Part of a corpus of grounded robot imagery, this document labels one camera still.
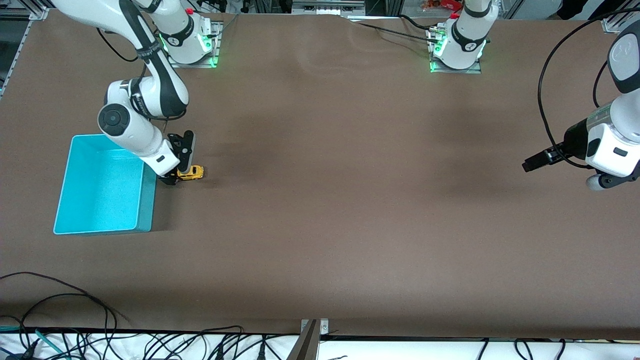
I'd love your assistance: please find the turquoise plastic bin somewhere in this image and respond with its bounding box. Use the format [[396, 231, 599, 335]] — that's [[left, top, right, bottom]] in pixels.
[[53, 133, 158, 235]]

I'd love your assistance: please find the red packet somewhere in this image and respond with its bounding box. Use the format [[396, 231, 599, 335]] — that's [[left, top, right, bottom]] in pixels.
[[421, 0, 463, 12]]

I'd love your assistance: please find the silver aluminium crossbar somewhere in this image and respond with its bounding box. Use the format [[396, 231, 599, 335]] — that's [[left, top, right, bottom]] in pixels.
[[291, 0, 366, 16]]

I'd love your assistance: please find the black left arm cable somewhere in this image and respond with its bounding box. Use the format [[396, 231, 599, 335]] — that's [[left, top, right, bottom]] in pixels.
[[538, 7, 640, 157]]

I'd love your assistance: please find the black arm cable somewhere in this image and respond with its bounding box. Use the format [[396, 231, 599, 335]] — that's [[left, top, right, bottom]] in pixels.
[[96, 27, 151, 64], [538, 7, 640, 157]]

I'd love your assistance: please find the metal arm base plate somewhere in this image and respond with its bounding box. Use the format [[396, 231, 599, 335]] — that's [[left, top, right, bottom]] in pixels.
[[428, 27, 484, 75], [165, 20, 222, 69]]

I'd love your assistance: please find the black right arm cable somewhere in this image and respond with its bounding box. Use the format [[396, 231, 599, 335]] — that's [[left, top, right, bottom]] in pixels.
[[96, 27, 151, 64]]

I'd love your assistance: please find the aluminium frame rail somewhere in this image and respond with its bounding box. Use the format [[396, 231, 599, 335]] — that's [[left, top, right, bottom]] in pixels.
[[602, 9, 627, 35], [0, 0, 52, 96]]

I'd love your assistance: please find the black looped floor cable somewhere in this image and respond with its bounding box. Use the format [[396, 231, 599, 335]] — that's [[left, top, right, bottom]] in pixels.
[[0, 271, 119, 360]]

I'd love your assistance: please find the black curved table cable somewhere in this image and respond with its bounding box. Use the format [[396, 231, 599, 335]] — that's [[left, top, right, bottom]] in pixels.
[[398, 13, 442, 34]]

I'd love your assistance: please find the black straight table cable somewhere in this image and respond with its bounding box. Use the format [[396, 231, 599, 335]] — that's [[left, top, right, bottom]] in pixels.
[[356, 21, 441, 46]]

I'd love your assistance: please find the teal cable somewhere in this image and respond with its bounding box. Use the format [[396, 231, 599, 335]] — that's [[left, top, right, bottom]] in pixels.
[[0, 325, 72, 360]]

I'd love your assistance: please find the grey metal table bracket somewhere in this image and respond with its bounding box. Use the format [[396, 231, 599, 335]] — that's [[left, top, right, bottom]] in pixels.
[[286, 318, 330, 360]]

